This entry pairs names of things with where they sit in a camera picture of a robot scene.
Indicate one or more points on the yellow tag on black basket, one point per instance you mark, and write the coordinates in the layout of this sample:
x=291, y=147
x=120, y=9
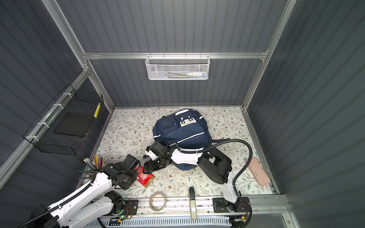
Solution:
x=97, y=110

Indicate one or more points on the black beige box cutter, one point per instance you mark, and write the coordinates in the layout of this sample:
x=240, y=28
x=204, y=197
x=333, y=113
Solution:
x=192, y=203

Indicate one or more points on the navy blue backpack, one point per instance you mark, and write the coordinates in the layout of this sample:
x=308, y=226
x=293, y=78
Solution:
x=186, y=128

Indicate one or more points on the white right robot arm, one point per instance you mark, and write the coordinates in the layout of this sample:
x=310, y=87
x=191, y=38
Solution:
x=217, y=167

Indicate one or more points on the black wire mesh basket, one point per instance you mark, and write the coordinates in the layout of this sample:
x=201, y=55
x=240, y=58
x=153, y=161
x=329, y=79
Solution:
x=66, y=125

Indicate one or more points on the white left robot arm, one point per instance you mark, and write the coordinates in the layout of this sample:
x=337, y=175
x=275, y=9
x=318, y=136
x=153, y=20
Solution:
x=91, y=201

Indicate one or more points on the white wire mesh basket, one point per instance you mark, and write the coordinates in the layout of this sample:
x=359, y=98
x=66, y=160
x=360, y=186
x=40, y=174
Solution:
x=156, y=65

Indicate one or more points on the pink glasses case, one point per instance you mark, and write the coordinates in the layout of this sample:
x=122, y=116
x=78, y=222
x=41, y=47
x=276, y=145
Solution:
x=258, y=173

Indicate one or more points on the red gold tin box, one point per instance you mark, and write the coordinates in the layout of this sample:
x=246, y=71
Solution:
x=144, y=179

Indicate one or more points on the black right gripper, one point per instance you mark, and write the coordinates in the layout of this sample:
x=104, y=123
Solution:
x=155, y=159

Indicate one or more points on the markers in white basket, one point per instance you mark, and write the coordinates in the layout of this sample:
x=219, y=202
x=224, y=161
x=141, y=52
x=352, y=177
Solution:
x=186, y=75

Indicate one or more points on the clear tape roll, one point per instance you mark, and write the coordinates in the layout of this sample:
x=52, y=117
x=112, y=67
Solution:
x=158, y=202

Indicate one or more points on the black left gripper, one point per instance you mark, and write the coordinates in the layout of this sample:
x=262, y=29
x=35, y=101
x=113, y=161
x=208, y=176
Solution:
x=132, y=164

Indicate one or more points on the colored pencils in cup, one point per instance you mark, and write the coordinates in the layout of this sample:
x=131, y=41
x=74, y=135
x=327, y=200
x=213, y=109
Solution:
x=93, y=165

